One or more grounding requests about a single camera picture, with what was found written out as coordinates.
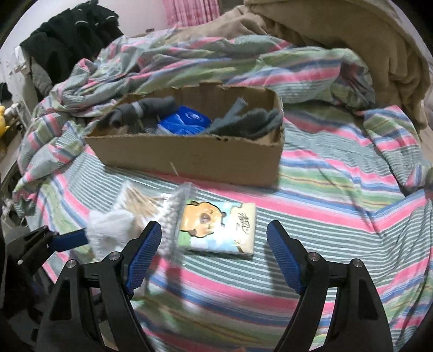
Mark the grey fuzzy gloves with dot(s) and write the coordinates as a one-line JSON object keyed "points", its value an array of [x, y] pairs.
{"points": [[252, 124]]}

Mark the yellow plush toy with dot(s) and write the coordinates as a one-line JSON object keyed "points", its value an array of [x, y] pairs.
{"points": [[3, 126]]}

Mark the brown cardboard box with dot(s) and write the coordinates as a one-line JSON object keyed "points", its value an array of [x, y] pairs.
{"points": [[205, 157]]}

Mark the beige fleece blanket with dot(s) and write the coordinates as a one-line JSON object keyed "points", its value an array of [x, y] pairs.
{"points": [[377, 31]]}

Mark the left pink curtain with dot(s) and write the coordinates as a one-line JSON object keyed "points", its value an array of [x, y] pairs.
{"points": [[190, 12]]}

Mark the cotton swab bag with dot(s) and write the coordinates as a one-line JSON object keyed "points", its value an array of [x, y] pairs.
{"points": [[165, 207]]}

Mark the black clothes pile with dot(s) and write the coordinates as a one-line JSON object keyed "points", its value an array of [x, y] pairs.
{"points": [[58, 44]]}

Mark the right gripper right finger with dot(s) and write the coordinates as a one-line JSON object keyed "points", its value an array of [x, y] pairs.
{"points": [[358, 321]]}

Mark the blue tissue pack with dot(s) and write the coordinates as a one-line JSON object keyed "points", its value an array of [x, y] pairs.
{"points": [[183, 122]]}

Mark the striped pastel duvet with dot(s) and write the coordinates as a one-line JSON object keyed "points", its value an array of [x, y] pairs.
{"points": [[343, 175]]}

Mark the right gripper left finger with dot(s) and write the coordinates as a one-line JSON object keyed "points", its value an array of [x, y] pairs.
{"points": [[70, 322]]}

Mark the dark grey socks pair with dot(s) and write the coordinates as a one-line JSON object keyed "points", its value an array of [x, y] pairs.
{"points": [[145, 112]]}

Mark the cartoon bear tissue pack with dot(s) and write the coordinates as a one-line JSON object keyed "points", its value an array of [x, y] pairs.
{"points": [[218, 227]]}

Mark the white socks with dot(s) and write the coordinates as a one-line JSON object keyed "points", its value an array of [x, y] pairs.
{"points": [[110, 232]]}

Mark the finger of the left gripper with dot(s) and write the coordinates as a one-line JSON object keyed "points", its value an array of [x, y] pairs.
{"points": [[68, 241]]}

